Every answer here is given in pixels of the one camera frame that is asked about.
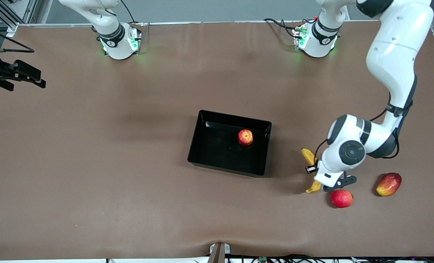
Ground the yellow banana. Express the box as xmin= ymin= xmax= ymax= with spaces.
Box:
xmin=301 ymin=148 xmax=323 ymax=194

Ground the red round apple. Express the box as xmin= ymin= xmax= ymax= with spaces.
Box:
xmin=330 ymin=189 xmax=354 ymax=209

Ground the red yellow apple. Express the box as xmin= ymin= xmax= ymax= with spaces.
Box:
xmin=237 ymin=129 xmax=254 ymax=147

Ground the black left base cable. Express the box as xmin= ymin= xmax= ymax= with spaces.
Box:
xmin=263 ymin=17 xmax=301 ymax=39

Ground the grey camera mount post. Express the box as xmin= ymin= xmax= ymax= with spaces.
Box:
xmin=207 ymin=242 xmax=231 ymax=263

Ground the black base cable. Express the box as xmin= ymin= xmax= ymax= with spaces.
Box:
xmin=120 ymin=0 xmax=146 ymax=41
xmin=263 ymin=17 xmax=301 ymax=39

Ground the black right base cable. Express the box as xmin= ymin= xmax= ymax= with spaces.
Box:
xmin=120 ymin=0 xmax=146 ymax=41

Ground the black plastic box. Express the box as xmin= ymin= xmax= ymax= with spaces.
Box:
xmin=187 ymin=110 xmax=273 ymax=177

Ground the red yellow mango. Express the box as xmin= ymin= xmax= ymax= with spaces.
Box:
xmin=376 ymin=172 xmax=403 ymax=197

